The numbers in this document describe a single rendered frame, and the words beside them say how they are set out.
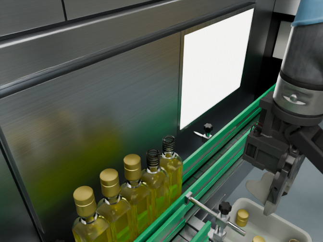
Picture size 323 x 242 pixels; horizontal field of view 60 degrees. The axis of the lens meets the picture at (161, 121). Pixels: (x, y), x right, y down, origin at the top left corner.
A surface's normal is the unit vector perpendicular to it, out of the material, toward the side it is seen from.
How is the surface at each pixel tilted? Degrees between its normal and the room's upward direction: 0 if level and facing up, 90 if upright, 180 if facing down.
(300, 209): 0
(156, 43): 90
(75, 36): 90
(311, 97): 90
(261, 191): 79
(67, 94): 90
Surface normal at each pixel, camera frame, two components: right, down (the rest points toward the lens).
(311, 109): -0.02, 0.57
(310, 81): -0.42, 0.51
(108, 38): 0.75, 0.38
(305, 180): 0.00, -0.82
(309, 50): -0.83, 0.36
